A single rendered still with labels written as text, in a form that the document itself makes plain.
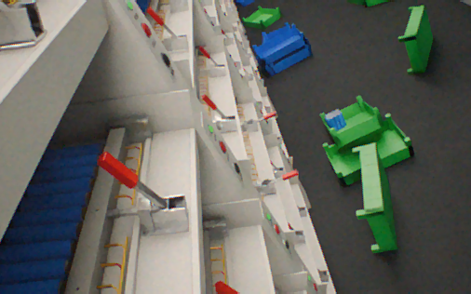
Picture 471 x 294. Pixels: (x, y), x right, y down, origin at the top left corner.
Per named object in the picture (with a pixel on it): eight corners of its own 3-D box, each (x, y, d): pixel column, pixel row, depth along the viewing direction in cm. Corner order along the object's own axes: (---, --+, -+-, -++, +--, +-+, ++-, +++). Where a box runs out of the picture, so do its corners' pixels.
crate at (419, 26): (433, 38, 201) (417, 41, 206) (424, 3, 190) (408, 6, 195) (424, 73, 184) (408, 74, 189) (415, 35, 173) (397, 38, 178)
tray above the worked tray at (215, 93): (225, 65, 120) (222, 20, 112) (253, 203, 70) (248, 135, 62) (157, 73, 119) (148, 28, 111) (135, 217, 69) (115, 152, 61)
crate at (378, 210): (388, 181, 147) (367, 186, 150) (374, 142, 136) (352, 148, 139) (397, 249, 125) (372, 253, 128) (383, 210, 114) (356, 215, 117)
